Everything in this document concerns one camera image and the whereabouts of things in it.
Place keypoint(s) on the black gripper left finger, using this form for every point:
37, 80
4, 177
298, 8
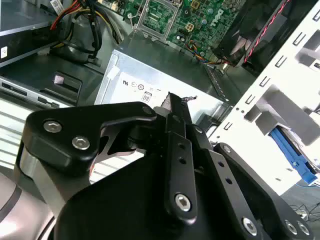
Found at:
112, 112

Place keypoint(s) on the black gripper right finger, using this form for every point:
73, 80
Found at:
237, 202

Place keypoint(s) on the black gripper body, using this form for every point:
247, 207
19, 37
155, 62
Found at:
125, 200

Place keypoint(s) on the hard disk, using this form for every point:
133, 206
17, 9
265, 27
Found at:
288, 150

